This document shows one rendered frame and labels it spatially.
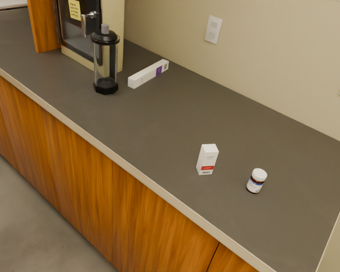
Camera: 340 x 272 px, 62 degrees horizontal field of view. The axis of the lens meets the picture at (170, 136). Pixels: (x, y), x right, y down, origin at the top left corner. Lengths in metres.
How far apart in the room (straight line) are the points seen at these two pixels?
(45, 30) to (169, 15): 0.61
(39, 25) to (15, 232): 1.16
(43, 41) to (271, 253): 1.32
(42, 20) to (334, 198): 1.39
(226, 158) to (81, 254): 1.11
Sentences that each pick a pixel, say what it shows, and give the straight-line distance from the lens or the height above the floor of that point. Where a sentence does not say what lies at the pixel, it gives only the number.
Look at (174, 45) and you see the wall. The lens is 1.57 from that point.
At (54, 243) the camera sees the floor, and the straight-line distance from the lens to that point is 1.87.
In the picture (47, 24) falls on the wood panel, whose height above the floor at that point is 1.07.
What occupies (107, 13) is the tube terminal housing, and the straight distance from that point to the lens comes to 1.25.
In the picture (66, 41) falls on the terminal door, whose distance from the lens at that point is 1.49.
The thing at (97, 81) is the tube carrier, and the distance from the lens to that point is 1.21.
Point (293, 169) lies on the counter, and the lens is 1.06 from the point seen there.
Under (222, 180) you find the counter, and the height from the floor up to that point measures 0.94.
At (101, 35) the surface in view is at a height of 1.18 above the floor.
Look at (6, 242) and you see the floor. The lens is 1.94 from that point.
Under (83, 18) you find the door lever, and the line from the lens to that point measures 1.24.
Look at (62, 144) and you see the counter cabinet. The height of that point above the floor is 0.72.
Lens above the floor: 1.58
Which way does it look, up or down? 39 degrees down
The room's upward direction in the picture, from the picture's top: 10 degrees clockwise
